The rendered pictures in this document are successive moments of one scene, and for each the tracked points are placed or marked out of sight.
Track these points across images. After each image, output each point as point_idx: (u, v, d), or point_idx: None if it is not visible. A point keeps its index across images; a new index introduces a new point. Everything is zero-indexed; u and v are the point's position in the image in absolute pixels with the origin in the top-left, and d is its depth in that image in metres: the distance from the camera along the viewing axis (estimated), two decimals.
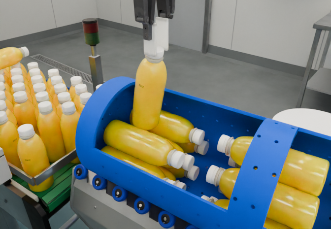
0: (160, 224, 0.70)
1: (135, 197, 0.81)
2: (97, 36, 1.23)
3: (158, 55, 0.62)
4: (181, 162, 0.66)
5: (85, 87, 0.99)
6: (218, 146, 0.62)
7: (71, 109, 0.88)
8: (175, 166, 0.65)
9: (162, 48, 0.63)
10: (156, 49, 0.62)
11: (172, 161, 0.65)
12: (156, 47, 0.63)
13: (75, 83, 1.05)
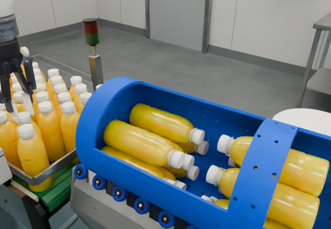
0: (160, 224, 0.70)
1: (135, 197, 0.81)
2: (97, 36, 1.23)
3: (23, 120, 0.83)
4: (181, 162, 0.66)
5: (85, 87, 0.99)
6: (218, 146, 0.62)
7: (71, 109, 0.88)
8: (175, 166, 0.65)
9: (28, 114, 0.84)
10: (22, 115, 0.83)
11: (172, 161, 0.65)
12: (23, 114, 0.84)
13: (75, 83, 1.05)
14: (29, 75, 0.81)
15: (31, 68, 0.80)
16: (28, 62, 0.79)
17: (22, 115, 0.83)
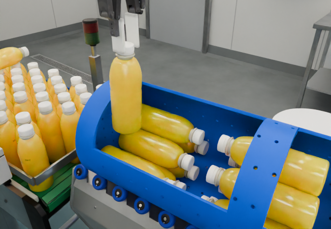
0: (160, 224, 0.70)
1: (135, 197, 0.81)
2: (97, 36, 1.23)
3: (23, 120, 0.83)
4: (127, 44, 0.60)
5: (85, 87, 0.99)
6: (218, 146, 0.62)
7: (71, 109, 0.88)
8: None
9: (27, 114, 0.84)
10: (21, 115, 0.83)
11: None
12: (23, 114, 0.84)
13: (75, 83, 1.05)
14: None
15: None
16: None
17: (21, 115, 0.83)
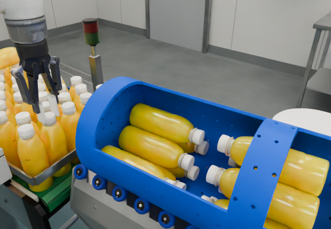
0: (160, 224, 0.70)
1: (135, 197, 0.81)
2: (97, 36, 1.23)
3: (23, 120, 0.83)
4: (49, 115, 0.83)
5: (85, 87, 0.99)
6: (218, 146, 0.62)
7: (71, 109, 0.88)
8: None
9: (27, 114, 0.84)
10: (21, 115, 0.83)
11: None
12: (23, 114, 0.84)
13: (75, 83, 1.05)
14: (55, 75, 0.81)
15: (58, 69, 0.80)
16: (55, 63, 0.79)
17: (21, 115, 0.83)
